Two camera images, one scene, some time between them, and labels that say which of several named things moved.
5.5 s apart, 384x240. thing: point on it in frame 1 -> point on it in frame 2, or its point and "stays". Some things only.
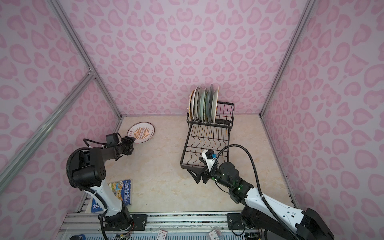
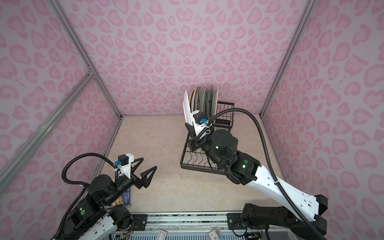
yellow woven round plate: (205, 108) stays
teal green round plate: (210, 93) stays
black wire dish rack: (207, 144) stays
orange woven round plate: (190, 114) stays
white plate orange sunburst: (143, 132) -> (186, 108)
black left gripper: (128, 140) -> (144, 181)
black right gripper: (206, 173) -> (194, 140)
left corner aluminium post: (72, 34) stays
